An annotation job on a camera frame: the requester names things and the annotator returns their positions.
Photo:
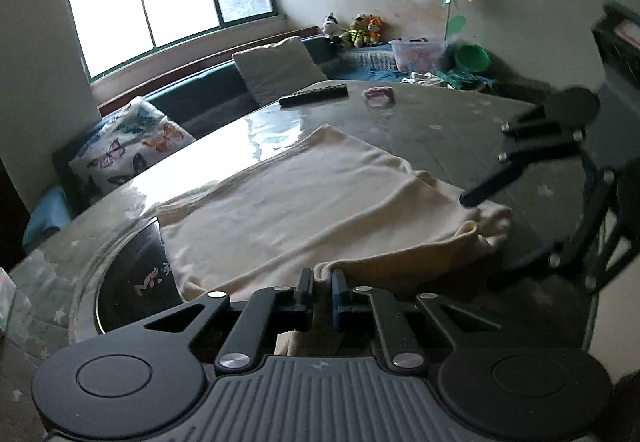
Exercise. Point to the butterfly print pillow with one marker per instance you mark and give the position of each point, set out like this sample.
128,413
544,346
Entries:
130,142

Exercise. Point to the clear plastic storage box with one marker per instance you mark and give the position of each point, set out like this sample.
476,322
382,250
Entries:
417,55

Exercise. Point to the round built-in cooktop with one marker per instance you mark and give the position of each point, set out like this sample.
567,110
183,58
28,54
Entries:
135,282

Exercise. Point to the cow plush toy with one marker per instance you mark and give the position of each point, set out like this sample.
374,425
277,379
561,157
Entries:
331,26

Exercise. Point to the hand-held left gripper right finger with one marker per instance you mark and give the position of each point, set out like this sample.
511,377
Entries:
340,296

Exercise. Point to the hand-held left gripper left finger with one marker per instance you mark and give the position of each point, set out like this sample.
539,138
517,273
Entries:
306,294

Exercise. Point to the blue blanket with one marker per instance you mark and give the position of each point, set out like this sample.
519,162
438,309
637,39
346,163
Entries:
375,72

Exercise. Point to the beige pillow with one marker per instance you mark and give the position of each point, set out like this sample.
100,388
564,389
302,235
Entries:
275,67

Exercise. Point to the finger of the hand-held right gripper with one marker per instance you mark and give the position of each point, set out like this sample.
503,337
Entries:
597,207
500,179

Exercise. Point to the black remote control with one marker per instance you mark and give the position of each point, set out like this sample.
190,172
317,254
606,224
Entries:
312,95

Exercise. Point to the pile of clothes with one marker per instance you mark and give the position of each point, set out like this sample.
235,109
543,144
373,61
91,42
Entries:
425,79

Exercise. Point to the pink scrunchie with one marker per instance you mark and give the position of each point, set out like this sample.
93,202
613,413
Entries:
372,92

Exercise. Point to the cream garment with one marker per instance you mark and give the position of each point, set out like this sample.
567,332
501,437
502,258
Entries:
300,202

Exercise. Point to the blue cushion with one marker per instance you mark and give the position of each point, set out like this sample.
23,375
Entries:
47,217

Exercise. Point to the green plastic basin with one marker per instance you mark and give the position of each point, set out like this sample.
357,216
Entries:
472,57

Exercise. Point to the orange lion plush toy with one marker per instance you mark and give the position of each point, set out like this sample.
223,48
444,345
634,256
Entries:
376,28

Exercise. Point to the dark teal sofa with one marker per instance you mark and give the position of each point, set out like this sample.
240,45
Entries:
200,92

